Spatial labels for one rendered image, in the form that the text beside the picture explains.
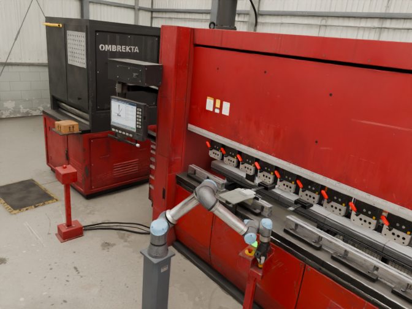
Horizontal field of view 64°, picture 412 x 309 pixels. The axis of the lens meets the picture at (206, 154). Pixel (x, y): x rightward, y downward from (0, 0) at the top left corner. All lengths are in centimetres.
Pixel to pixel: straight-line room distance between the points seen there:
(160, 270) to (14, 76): 727
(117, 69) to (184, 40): 70
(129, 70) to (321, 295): 244
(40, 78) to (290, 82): 750
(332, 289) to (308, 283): 18
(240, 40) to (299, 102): 72
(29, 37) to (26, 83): 106
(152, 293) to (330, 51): 201
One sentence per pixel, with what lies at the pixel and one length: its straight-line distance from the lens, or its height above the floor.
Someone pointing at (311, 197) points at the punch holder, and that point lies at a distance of 251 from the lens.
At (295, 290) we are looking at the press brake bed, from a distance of 277.
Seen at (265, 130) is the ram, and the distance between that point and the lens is 265.
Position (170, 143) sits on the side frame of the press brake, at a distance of 328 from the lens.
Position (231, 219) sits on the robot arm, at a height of 115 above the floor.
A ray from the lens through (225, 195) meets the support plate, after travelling 280.
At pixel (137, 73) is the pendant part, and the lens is 317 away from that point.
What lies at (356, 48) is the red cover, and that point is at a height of 225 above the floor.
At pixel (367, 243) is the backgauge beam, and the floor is 93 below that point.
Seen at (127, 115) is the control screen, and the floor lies 145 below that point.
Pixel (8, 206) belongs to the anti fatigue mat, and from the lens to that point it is 488.
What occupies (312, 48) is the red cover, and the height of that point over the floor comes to 222.
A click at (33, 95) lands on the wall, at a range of 924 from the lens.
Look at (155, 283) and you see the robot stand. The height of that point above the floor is 58.
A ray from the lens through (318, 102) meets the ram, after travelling 238.
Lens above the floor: 222
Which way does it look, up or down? 19 degrees down
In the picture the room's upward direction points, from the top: 6 degrees clockwise
